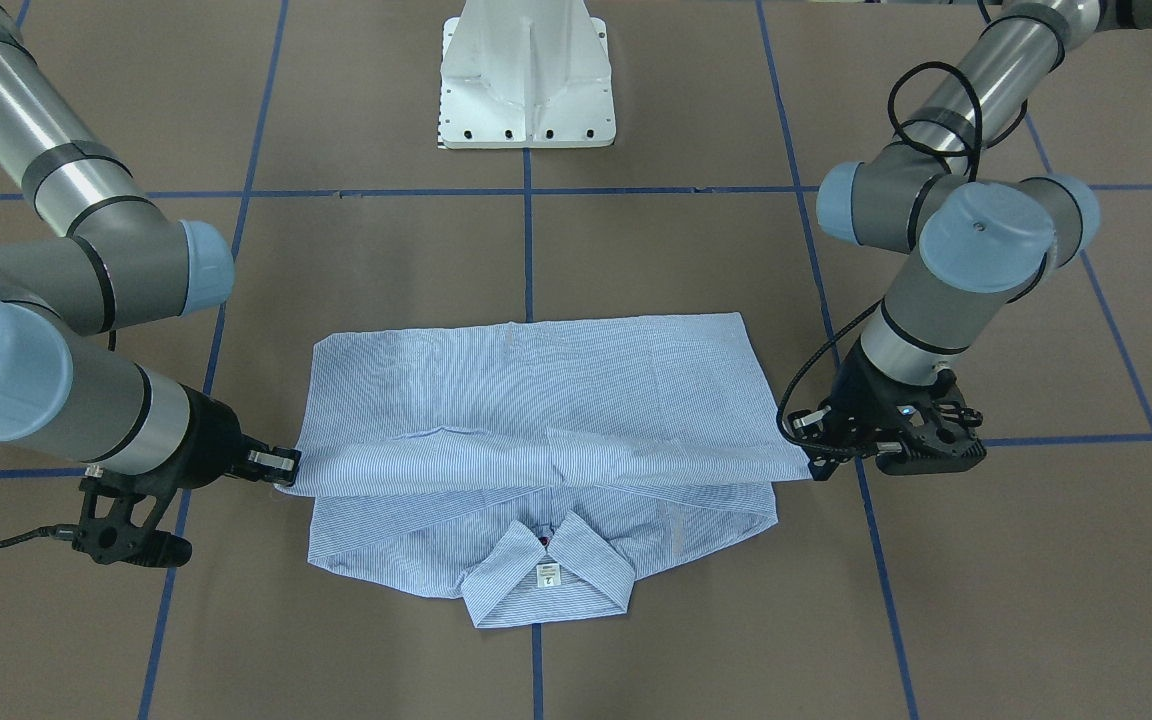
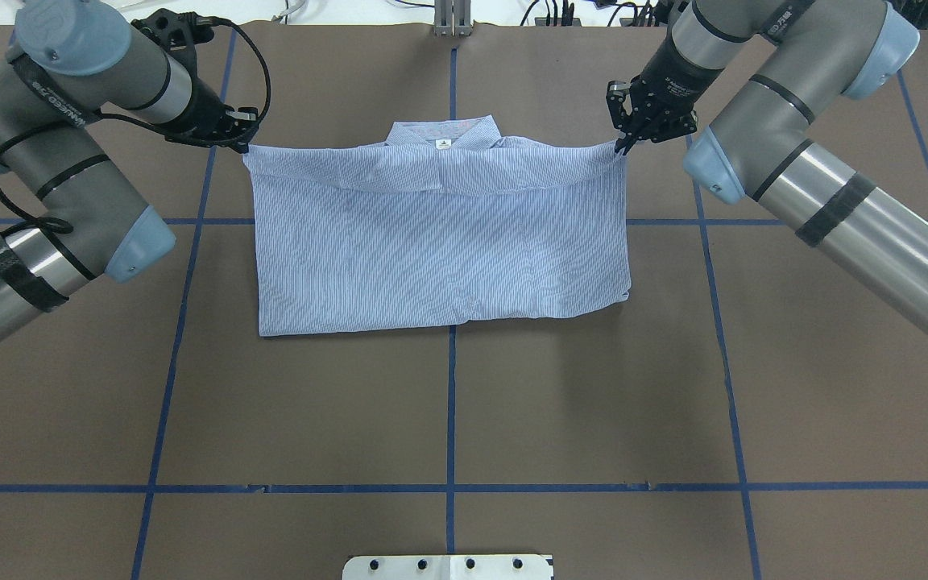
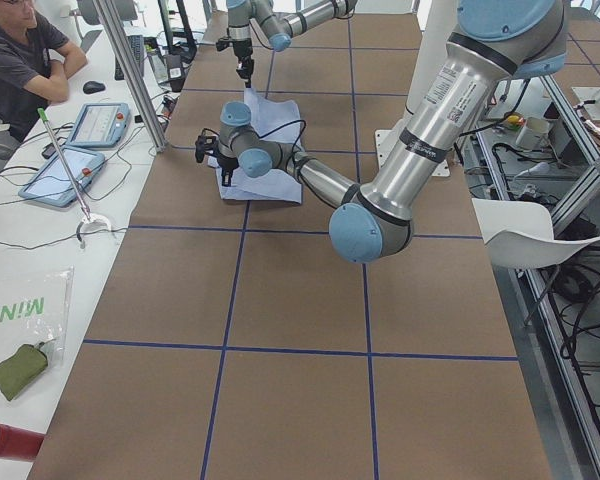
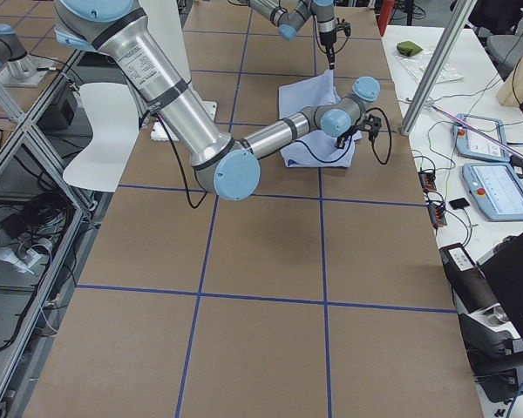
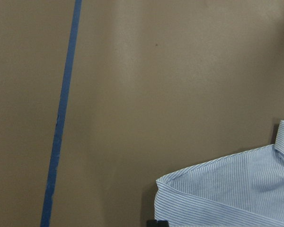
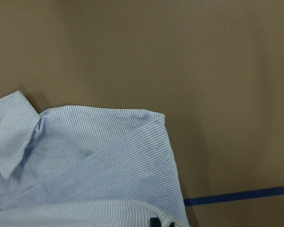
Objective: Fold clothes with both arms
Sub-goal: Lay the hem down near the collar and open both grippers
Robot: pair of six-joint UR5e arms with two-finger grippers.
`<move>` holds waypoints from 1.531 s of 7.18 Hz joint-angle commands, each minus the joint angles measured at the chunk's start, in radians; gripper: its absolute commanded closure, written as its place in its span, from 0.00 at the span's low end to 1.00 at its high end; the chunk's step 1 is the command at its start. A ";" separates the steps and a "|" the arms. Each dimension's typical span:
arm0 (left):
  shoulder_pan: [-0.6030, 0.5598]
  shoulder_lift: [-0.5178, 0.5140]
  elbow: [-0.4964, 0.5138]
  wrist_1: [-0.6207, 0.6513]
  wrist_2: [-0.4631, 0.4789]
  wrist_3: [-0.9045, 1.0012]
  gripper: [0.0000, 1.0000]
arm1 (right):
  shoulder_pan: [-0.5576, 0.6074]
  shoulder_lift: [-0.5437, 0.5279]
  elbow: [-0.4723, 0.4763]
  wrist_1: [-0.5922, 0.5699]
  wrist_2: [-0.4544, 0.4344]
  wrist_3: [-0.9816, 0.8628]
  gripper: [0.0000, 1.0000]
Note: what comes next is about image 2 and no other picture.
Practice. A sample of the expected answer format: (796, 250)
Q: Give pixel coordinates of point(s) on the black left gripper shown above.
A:
(204, 113)

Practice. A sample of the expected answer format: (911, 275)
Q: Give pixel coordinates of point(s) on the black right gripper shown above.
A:
(676, 90)

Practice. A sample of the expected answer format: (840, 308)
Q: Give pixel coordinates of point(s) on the light blue striped shirt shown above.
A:
(441, 223)

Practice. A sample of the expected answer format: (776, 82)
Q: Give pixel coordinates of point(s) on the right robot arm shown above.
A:
(758, 146)

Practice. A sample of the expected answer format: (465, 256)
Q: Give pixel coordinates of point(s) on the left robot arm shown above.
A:
(78, 216)

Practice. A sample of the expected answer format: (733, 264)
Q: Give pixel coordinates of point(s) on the aluminium frame post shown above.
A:
(452, 18)

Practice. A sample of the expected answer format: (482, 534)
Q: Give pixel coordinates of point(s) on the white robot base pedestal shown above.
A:
(449, 566)

